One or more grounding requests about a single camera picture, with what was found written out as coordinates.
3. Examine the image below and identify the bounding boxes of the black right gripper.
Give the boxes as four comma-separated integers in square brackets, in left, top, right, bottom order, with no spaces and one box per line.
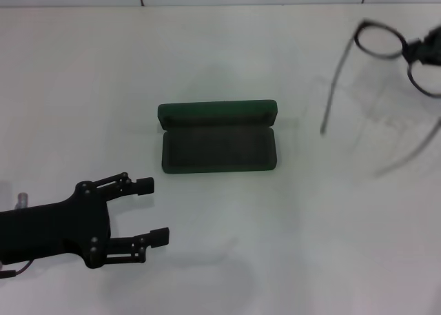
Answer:
[403,25,441,67]

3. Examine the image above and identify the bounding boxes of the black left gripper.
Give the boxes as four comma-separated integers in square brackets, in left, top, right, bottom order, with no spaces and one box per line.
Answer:
[0,172,170,270]

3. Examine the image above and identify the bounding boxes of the black glasses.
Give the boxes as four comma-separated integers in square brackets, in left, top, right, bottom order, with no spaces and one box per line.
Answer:
[319,18,441,178]

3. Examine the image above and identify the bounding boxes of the green glasses case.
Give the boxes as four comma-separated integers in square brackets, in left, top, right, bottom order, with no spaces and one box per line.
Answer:
[157,99,278,174]

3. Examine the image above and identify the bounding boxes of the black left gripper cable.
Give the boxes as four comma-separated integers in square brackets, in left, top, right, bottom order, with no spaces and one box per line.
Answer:
[0,258,32,278]

